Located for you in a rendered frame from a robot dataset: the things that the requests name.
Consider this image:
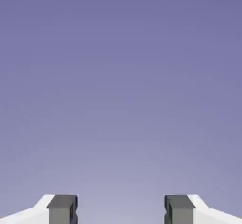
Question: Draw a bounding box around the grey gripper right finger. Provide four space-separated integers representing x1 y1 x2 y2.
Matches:
164 194 242 224

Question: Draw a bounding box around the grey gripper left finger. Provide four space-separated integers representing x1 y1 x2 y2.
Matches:
0 194 78 224

